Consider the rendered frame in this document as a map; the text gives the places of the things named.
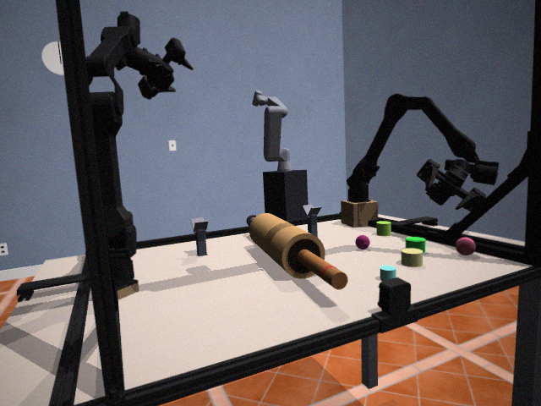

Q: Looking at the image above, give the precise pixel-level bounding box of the pale yellow cylinder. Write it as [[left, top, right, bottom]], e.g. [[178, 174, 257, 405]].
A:
[[402, 248, 423, 267]]

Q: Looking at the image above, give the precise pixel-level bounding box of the small teal cylinder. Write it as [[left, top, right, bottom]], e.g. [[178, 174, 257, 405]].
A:
[[380, 266, 396, 281]]

